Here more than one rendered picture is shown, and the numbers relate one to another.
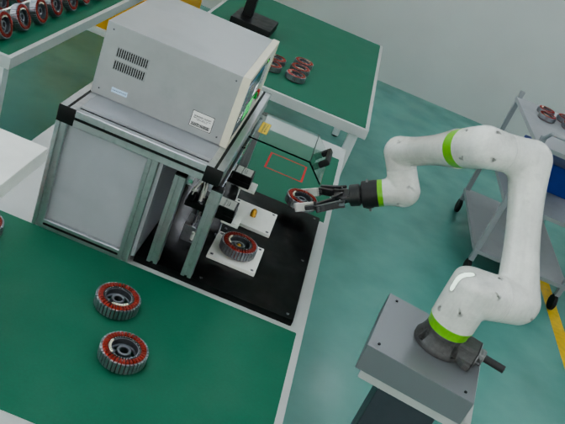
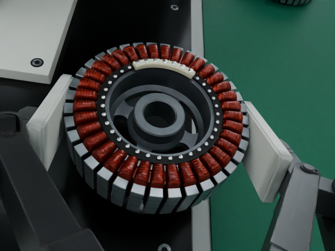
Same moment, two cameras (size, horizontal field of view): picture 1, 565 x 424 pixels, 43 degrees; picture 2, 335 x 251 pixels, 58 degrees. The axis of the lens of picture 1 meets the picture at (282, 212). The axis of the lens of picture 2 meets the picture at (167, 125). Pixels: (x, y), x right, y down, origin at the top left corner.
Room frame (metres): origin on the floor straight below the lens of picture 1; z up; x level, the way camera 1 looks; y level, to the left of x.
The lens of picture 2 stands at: (2.22, -0.15, 0.98)
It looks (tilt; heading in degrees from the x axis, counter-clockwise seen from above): 56 degrees down; 78
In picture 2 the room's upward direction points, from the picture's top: 19 degrees clockwise
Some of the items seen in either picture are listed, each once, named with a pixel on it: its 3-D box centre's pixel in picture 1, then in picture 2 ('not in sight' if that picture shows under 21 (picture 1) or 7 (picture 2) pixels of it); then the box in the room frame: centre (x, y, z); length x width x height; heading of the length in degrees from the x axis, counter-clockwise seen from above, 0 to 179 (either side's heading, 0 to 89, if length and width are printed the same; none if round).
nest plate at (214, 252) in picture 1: (235, 252); not in sight; (1.83, 0.08, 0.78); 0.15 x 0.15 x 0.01; 1
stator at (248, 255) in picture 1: (238, 246); not in sight; (1.83, 0.08, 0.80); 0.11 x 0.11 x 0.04
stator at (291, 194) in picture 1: (301, 200); (157, 120); (2.23, -0.04, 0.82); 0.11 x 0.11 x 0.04
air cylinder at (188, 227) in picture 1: (192, 228); not in sight; (1.82, 0.22, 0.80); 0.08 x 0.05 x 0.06; 1
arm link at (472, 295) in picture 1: (467, 302); not in sight; (1.74, -0.56, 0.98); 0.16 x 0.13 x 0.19; 116
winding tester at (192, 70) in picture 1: (192, 64); not in sight; (1.95, 0.40, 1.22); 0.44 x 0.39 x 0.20; 1
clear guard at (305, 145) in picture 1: (280, 142); not in sight; (2.13, 0.09, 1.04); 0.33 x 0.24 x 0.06; 91
